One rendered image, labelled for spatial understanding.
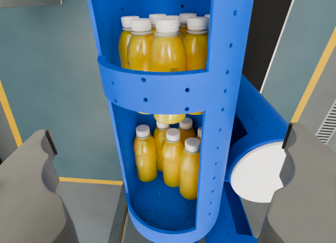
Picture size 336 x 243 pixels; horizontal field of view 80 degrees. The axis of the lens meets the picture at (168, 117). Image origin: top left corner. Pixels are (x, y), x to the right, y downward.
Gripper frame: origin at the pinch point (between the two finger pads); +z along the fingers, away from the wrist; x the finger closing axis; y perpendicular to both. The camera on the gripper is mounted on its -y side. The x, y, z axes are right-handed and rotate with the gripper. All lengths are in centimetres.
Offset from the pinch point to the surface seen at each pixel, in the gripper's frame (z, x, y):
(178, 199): 31, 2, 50
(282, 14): 125, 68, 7
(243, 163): 37, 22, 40
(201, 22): 28.4, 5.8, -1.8
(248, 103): 62, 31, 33
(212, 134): 19.0, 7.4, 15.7
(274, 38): 125, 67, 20
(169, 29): 24.7, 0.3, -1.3
